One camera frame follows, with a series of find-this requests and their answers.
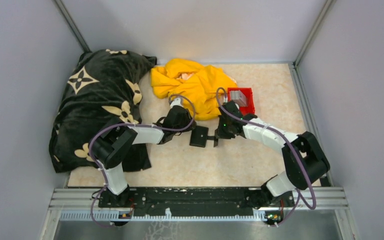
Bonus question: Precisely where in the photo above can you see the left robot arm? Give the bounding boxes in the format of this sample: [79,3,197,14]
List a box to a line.
[88,105,197,207]

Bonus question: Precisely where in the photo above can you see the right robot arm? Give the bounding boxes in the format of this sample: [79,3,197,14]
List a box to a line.
[218,101,331,206]

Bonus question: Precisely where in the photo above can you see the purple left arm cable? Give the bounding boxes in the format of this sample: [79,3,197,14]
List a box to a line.
[88,94,197,229]

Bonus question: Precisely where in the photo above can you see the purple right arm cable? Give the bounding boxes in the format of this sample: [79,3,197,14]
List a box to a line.
[215,87,318,212]

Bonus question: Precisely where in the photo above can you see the red plastic bin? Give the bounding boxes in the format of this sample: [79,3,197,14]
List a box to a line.
[227,87,255,115]

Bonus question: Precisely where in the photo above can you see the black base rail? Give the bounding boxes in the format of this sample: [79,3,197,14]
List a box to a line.
[97,187,295,217]

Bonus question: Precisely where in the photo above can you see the yellow jacket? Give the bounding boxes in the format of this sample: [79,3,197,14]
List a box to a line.
[150,58,238,121]

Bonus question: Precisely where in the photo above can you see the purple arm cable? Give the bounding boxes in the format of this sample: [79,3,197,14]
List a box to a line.
[215,87,318,212]
[88,94,197,229]

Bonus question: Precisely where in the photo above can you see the black floral blanket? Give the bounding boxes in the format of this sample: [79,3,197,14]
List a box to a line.
[48,49,158,173]

